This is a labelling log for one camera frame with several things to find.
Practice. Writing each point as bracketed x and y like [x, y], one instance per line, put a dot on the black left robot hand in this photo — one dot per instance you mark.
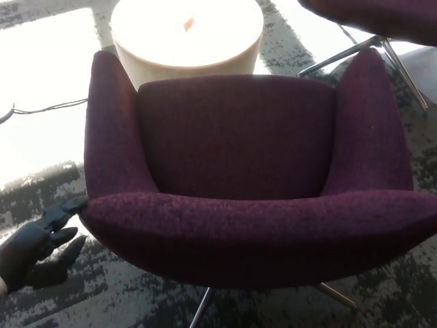
[24, 253]

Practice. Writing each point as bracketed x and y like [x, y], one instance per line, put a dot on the purple upholstered swivel armchair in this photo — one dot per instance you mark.
[232, 143]

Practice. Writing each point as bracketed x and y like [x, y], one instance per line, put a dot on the round beige side table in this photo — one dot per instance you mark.
[184, 44]

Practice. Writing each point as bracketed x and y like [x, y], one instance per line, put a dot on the small orange scrap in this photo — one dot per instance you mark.
[188, 24]

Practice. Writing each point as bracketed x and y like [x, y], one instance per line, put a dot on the purple chair with chrome legs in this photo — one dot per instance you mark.
[375, 13]

